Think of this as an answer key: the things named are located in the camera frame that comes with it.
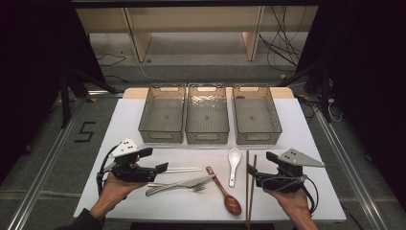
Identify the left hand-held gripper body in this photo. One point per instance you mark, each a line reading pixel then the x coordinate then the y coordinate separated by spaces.
pixel 127 172

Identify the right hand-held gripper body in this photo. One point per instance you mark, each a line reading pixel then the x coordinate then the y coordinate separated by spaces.
pixel 284 179

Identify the white ceramic spoon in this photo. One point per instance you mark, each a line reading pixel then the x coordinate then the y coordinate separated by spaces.
pixel 234 158

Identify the transparent grey plastic basket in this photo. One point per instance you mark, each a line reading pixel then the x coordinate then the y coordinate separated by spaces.
pixel 207 118
pixel 162 118
pixel 255 118

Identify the metal fork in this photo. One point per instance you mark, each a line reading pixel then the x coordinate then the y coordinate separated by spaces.
pixel 198 188

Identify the person's left hand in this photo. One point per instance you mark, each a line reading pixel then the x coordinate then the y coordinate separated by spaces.
pixel 116 190

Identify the person's right hand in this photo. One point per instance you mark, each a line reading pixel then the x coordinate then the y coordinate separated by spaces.
pixel 297 204

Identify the silver forks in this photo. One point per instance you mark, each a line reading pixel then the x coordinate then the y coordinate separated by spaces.
pixel 191 183

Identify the white table cover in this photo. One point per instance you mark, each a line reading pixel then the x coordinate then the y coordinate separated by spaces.
pixel 121 127

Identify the brown wooden spoon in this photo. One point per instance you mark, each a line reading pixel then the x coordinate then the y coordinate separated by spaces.
pixel 232 204

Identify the black metal stand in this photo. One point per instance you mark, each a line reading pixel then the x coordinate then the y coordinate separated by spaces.
pixel 325 96
pixel 65 105

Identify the dark curtain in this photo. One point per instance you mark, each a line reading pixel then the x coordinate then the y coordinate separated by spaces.
pixel 32 80
pixel 376 80

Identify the light wooden shelf unit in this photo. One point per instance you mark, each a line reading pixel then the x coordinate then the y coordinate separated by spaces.
pixel 191 19

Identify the long aluminium floor rail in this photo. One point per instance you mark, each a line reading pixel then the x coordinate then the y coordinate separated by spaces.
pixel 41 179
pixel 351 172

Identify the short aluminium rail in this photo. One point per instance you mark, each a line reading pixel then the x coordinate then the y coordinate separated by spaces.
pixel 105 93

